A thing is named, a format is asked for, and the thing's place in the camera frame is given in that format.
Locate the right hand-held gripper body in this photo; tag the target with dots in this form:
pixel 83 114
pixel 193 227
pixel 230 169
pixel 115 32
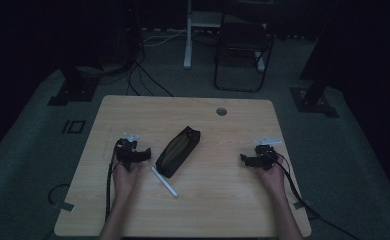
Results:
pixel 266 156

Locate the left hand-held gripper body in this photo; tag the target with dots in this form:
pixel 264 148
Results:
pixel 127 154

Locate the person's right hand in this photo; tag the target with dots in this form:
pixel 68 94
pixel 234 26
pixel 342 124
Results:
pixel 273 178

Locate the person's left hand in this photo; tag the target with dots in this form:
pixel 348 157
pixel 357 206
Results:
pixel 125 178

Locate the white pen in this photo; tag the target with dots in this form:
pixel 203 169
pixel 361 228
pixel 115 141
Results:
pixel 164 181

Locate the black pencil case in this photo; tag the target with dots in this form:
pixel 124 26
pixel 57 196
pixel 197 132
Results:
pixel 178 151

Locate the grey tape piece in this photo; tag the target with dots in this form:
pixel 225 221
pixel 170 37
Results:
pixel 64 206
pixel 301 204

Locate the black stand base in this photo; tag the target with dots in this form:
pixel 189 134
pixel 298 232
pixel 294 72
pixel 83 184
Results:
pixel 74 91
pixel 313 101

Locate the black folding chair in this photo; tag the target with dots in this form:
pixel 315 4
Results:
pixel 243 36

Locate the white desk frame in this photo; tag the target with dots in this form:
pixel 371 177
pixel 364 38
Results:
pixel 188 40

